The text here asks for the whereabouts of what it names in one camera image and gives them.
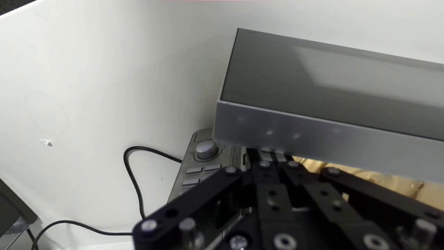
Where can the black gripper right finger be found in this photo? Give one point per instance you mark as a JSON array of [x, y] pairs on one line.
[[362, 197]]

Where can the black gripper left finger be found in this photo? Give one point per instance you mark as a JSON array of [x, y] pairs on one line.
[[209, 197]]

